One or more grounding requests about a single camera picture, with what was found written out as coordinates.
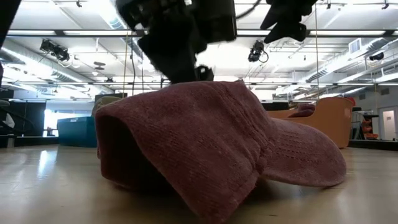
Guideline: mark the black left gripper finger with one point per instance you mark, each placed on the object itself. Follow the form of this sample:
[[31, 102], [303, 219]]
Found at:
[[205, 74], [174, 53]]

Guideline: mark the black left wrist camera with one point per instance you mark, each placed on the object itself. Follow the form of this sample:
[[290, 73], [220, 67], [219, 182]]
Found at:
[[217, 21]]

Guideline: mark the orange plastic bin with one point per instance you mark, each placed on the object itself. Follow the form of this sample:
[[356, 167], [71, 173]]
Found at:
[[329, 121]]

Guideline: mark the blue plastic bin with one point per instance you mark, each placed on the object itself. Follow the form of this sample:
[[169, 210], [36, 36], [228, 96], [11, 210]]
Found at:
[[76, 132]]

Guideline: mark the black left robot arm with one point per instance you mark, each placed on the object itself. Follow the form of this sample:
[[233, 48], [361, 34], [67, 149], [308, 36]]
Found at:
[[7, 15]]

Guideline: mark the black ceiling fixture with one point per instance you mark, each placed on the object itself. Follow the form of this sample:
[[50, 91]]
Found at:
[[54, 49]]

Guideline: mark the maroon cap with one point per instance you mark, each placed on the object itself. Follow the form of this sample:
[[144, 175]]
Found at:
[[202, 140]]

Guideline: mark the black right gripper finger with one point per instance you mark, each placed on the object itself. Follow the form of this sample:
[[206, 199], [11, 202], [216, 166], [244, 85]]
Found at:
[[292, 29], [275, 17]]

